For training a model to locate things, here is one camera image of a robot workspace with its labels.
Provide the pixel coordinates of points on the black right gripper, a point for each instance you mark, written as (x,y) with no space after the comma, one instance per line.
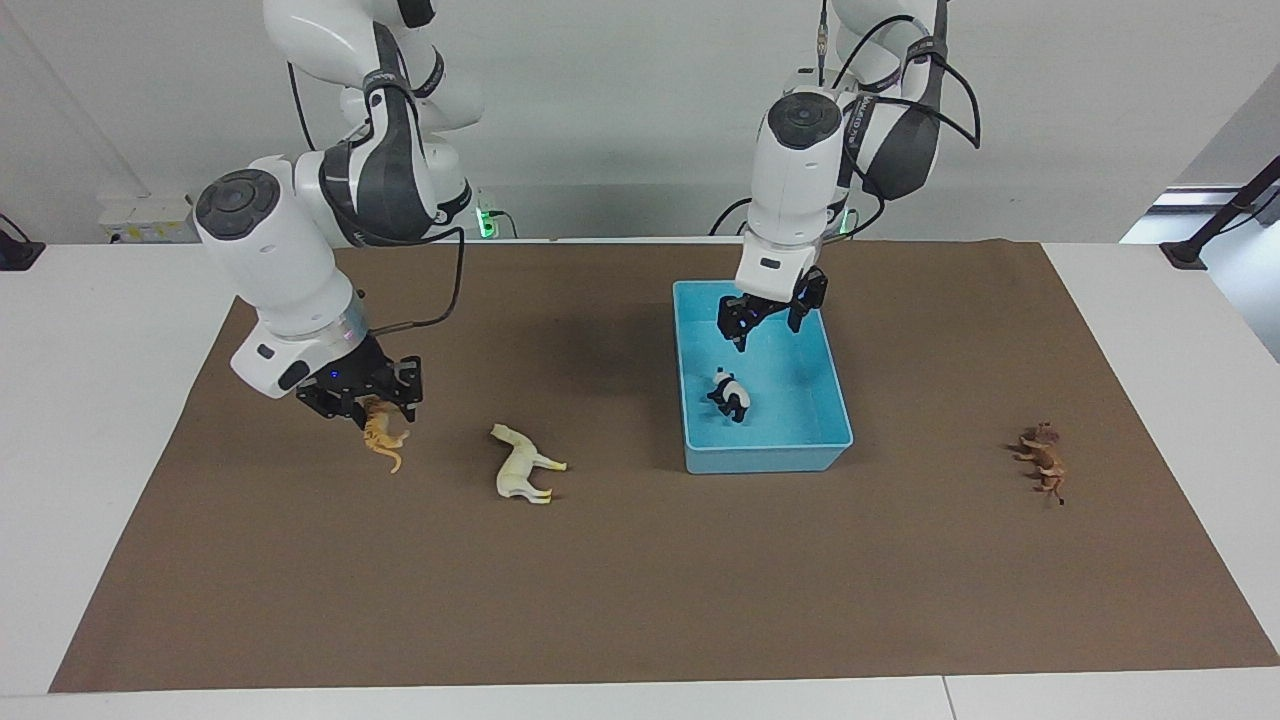
(358,375)

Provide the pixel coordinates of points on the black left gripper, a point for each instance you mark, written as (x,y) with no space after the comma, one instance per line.
(780,302)

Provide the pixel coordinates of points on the orange tiger toy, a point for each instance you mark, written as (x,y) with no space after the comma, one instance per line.
(380,435)

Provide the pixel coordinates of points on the black and white panda toy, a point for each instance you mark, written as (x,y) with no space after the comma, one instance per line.
(730,393)

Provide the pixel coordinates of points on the cream white horse toy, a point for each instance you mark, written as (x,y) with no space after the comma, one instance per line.
(518,470)

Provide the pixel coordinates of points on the brown lion toy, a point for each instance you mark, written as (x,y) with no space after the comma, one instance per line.
(1045,462)

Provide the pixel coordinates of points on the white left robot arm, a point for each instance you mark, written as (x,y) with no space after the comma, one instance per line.
(795,180)

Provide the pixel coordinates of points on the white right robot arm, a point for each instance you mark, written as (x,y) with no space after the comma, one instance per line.
(270,250)

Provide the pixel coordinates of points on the blue plastic storage box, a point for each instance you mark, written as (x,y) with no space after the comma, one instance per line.
(790,420)

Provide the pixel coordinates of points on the white socket box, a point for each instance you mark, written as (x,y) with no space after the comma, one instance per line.
(145,220)

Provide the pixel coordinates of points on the brown table mat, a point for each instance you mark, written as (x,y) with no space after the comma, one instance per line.
(640,580)

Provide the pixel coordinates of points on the black table clamp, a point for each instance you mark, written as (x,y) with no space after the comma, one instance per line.
(18,250)

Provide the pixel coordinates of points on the black clamp stand with pole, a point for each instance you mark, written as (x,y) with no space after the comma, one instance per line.
(1215,220)

